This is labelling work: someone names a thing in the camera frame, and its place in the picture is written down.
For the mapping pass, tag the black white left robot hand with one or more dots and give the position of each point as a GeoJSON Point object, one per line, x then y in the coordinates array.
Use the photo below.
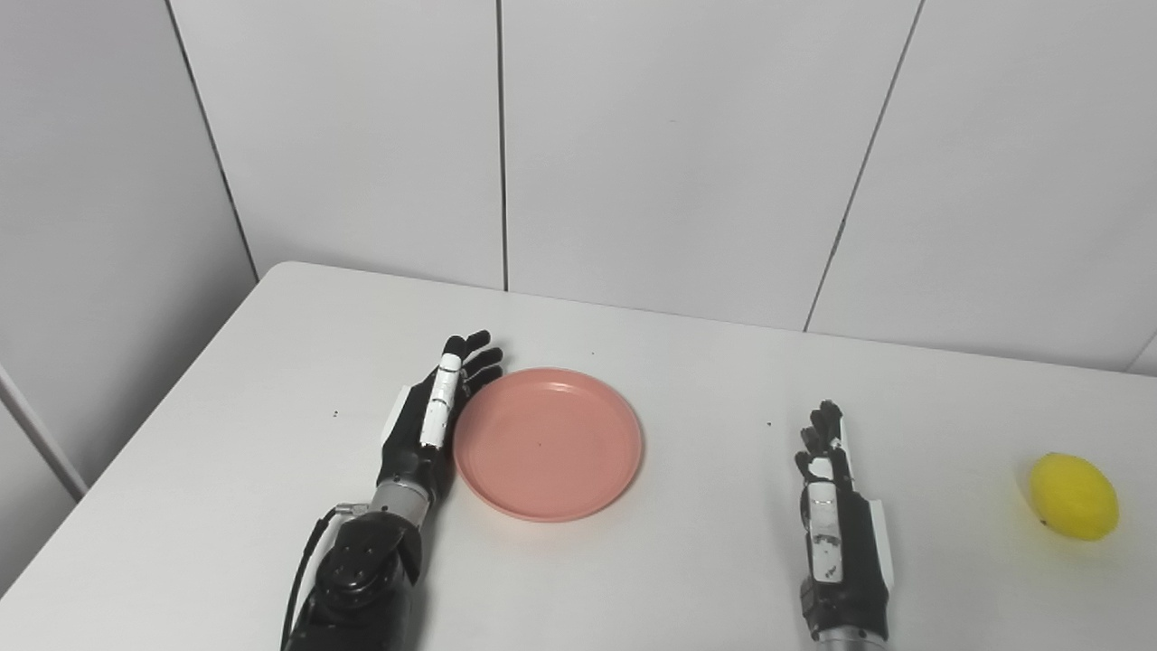
{"type": "Point", "coordinates": [407, 452]}

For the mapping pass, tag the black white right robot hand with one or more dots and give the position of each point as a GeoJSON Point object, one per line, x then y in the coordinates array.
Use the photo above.
{"type": "Point", "coordinates": [859, 570]}

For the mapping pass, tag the pink round plate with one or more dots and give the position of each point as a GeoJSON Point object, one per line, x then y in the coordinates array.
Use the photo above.
{"type": "Point", "coordinates": [548, 443]}

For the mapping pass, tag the yellow lemon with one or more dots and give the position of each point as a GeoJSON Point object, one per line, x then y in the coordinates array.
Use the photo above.
{"type": "Point", "coordinates": [1076, 497]}

